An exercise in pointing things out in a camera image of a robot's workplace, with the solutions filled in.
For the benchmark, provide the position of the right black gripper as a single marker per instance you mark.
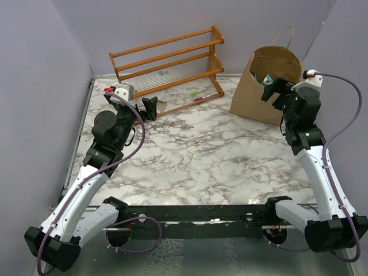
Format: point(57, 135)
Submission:
point(278, 86)

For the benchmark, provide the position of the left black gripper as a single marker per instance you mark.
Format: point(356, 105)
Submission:
point(150, 106)

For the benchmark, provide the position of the brown paper bag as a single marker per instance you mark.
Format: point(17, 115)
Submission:
point(265, 65)

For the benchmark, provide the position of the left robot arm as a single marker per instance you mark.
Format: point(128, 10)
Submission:
point(59, 239)

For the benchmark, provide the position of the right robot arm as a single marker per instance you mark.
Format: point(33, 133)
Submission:
point(337, 225)

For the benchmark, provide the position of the green snack packet in bag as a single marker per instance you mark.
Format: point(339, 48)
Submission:
point(268, 80)

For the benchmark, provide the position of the green capped marker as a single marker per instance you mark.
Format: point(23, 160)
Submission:
point(201, 90)

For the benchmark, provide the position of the purple capped marker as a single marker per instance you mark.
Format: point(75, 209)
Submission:
point(204, 97)

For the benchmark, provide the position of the wooden three-tier rack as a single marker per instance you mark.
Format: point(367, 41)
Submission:
point(186, 58)

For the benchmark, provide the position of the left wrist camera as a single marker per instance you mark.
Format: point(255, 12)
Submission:
point(125, 91)

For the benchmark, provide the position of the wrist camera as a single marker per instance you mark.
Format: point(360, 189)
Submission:
point(125, 91)
point(311, 80)

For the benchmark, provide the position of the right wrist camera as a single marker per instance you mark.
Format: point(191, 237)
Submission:
point(311, 80)

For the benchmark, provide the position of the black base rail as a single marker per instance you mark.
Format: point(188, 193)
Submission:
point(195, 221)

